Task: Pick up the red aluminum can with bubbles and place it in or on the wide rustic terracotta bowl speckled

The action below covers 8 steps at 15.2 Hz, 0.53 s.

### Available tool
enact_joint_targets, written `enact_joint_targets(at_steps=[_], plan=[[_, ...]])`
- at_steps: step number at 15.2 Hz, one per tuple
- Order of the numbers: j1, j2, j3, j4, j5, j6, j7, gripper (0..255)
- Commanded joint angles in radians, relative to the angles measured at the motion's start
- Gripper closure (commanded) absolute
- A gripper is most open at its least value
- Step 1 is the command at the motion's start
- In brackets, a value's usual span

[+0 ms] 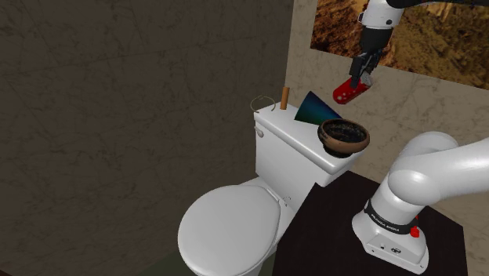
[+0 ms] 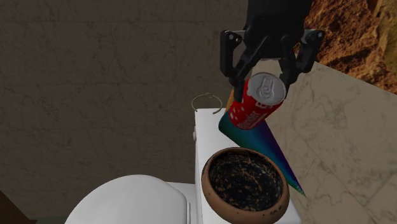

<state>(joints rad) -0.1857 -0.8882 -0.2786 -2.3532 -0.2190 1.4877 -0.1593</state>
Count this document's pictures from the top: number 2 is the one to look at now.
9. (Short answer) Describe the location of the red drink can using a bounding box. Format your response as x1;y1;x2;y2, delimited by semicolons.
228;71;287;130

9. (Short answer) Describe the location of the olive wire ring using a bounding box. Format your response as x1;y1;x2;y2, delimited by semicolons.
191;92;223;115

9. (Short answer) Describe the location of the rainbow coloured cone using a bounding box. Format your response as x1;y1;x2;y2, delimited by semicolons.
218;90;307;198

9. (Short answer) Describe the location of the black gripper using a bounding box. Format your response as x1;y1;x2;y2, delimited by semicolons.
219;0;326;104

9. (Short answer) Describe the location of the brown speckled clay bowl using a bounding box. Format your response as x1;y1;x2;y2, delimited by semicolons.
200;146;291;224

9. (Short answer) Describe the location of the white toilet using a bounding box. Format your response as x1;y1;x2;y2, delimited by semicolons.
64;108;302;224

